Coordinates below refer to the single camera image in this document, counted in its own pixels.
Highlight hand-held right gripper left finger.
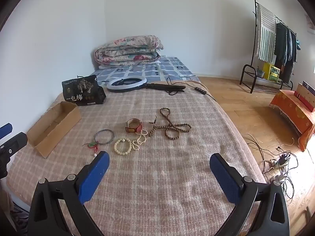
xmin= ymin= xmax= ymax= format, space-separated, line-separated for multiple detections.
xmin=27 ymin=151 xmax=110 ymax=236

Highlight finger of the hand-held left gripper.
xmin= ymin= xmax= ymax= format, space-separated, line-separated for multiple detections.
xmin=0 ymin=123 xmax=13 ymax=139
xmin=0 ymin=132 xmax=28 ymax=153

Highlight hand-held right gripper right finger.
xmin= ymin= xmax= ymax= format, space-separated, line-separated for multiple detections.
xmin=209 ymin=153 xmax=290 ymax=236

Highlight thin bangle with red cord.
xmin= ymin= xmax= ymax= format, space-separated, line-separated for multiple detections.
xmin=82 ymin=129 xmax=115 ymax=157

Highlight white large-bead bracelet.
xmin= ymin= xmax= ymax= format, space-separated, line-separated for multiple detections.
xmin=114 ymin=138 xmax=132 ymax=156

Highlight brown cardboard box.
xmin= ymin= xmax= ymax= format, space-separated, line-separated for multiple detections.
xmin=26 ymin=101 xmax=82 ymax=159

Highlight long brown bead necklace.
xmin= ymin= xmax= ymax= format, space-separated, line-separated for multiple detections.
xmin=148 ymin=107 xmax=192 ymax=140

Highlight dark patterned cloth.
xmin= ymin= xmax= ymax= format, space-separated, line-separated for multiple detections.
xmin=0 ymin=184 xmax=28 ymax=236

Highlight white small-bead strand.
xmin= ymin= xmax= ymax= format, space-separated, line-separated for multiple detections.
xmin=131 ymin=129 xmax=148 ymax=151

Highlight power strip with plugs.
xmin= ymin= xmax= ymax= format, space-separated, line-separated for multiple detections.
xmin=272 ymin=152 xmax=292 ymax=170

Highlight black printed snack bag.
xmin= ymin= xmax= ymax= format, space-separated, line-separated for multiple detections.
xmin=61 ymin=75 xmax=107 ymax=107

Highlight orange floral table cloth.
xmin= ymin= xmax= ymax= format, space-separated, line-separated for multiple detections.
xmin=269 ymin=89 xmax=315 ymax=151

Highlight black metal clothes rack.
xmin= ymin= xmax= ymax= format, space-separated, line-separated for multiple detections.
xmin=240 ymin=0 xmax=298 ymax=94

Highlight yellow crate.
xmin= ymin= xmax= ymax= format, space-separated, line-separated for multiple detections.
xmin=263 ymin=62 xmax=281 ymax=82

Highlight cardboard box with red side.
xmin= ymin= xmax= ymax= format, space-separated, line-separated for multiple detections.
xmin=294 ymin=81 xmax=315 ymax=112

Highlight blue patterned bed sheet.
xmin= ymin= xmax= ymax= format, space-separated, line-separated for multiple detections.
xmin=90 ymin=56 xmax=201 ymax=84

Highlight folded floral quilt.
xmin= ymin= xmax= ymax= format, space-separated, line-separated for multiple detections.
xmin=95 ymin=35 xmax=164 ymax=67

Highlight dark hanging clothes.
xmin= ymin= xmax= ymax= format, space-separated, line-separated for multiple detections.
xmin=274 ymin=22 xmax=301 ymax=84

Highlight striped hanging towel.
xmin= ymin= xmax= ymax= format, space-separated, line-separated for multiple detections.
xmin=256 ymin=4 xmax=277 ymax=62

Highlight tangle of floor cables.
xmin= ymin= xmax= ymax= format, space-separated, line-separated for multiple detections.
xmin=245 ymin=133 xmax=299 ymax=202

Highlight black cable with inline controller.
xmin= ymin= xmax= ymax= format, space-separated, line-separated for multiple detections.
xmin=166 ymin=77 xmax=217 ymax=102

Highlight ring light with black stand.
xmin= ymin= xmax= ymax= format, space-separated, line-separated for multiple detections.
xmin=107 ymin=77 xmax=186 ymax=93

